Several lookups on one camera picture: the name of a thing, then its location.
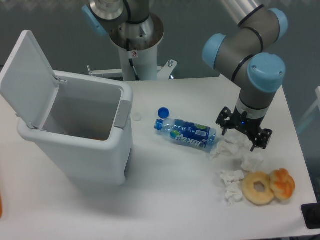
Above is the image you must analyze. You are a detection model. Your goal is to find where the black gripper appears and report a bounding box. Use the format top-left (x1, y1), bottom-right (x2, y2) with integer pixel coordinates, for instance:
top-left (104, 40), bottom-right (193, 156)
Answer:
top-left (215, 107), bottom-right (273, 152)

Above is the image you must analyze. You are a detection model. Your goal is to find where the blue label plastic bottle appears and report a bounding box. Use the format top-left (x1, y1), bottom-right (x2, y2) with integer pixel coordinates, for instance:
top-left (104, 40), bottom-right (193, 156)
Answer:
top-left (154, 118), bottom-right (217, 153)

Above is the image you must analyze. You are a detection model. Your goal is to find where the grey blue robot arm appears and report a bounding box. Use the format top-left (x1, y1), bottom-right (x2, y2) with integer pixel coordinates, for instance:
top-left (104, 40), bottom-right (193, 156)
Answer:
top-left (82, 0), bottom-right (288, 149)

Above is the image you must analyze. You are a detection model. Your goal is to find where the blue bottle cap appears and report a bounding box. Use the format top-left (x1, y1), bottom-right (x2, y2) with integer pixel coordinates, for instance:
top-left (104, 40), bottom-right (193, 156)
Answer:
top-left (157, 107), bottom-right (170, 119)

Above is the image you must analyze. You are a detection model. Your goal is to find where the crumpled white tissue upper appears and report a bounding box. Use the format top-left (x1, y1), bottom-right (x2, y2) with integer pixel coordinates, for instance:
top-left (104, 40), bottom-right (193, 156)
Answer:
top-left (208, 133), bottom-right (252, 161)

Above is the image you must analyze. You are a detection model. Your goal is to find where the crumpled white tissue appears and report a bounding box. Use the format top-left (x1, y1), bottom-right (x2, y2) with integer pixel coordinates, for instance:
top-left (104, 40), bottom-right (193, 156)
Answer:
top-left (220, 170), bottom-right (245, 206)
top-left (240, 152), bottom-right (264, 172)
top-left (208, 133), bottom-right (252, 161)

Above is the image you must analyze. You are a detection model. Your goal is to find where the crumpled white tissue middle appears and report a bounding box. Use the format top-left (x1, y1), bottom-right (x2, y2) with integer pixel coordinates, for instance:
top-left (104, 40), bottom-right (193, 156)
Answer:
top-left (240, 152), bottom-right (264, 172)

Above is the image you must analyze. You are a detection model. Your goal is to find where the crumpled white tissue lower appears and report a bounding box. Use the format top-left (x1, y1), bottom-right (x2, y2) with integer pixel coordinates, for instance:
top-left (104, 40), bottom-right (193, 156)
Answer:
top-left (220, 170), bottom-right (245, 206)

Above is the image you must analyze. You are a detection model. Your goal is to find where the orange glazed twisted bun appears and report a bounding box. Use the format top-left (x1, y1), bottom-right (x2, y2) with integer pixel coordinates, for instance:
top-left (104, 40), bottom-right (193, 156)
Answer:
top-left (270, 168), bottom-right (296, 201)

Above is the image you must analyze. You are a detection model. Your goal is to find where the black device at edge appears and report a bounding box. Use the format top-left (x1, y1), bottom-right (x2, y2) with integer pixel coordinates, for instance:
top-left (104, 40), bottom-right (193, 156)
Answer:
top-left (301, 203), bottom-right (320, 230)

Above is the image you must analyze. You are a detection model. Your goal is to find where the white trash bin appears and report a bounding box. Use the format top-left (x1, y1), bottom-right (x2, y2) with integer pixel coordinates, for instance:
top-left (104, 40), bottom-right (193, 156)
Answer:
top-left (17, 71), bottom-right (134, 185)

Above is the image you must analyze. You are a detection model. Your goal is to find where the white trash bin lid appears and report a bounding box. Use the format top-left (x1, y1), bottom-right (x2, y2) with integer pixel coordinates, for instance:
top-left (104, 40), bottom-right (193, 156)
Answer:
top-left (0, 30), bottom-right (68, 132)

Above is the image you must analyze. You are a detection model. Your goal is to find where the plain ring doughnut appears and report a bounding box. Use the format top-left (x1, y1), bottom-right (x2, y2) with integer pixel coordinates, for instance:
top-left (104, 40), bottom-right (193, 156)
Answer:
top-left (241, 171), bottom-right (275, 205)

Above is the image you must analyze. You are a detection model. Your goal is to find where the white frame at right edge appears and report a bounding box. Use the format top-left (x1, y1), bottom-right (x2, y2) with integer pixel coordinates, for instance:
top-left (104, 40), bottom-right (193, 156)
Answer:
top-left (296, 86), bottom-right (320, 135)

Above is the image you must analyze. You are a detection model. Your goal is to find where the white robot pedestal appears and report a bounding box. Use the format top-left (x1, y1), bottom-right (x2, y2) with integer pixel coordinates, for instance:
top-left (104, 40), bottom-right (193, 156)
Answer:
top-left (86, 12), bottom-right (179, 82)

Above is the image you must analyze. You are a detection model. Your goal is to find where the black cable on pedestal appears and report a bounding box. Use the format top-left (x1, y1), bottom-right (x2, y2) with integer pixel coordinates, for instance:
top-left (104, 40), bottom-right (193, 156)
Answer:
top-left (126, 38), bottom-right (141, 82)

